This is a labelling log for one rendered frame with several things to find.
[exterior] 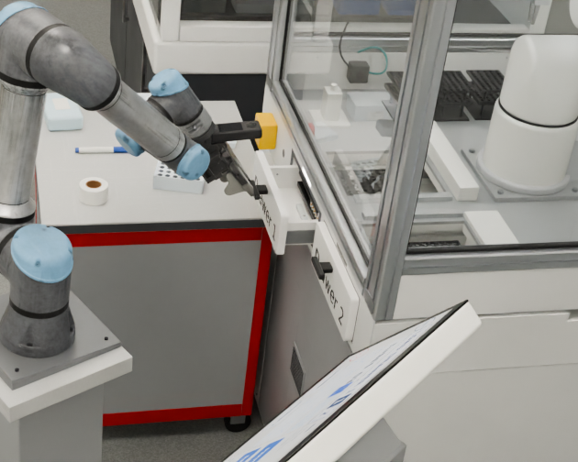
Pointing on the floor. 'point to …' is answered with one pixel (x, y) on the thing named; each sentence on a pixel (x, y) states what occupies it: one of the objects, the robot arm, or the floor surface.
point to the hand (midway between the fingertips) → (250, 185)
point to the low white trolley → (162, 274)
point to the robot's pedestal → (48, 412)
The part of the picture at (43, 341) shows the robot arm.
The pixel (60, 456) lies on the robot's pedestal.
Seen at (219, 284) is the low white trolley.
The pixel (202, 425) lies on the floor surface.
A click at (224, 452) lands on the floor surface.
